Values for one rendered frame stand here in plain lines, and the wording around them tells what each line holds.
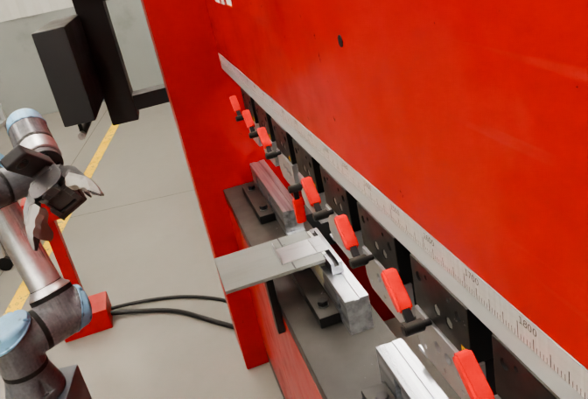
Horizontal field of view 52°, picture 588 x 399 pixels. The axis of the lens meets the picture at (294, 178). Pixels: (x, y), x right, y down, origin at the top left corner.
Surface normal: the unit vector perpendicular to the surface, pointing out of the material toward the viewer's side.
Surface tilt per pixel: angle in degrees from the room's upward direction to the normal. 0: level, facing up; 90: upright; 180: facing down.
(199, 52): 90
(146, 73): 90
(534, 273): 90
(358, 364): 0
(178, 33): 90
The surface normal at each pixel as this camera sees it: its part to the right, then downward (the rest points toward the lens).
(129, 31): 0.11, 0.37
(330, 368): -0.19, -0.90
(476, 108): -0.94, 0.28
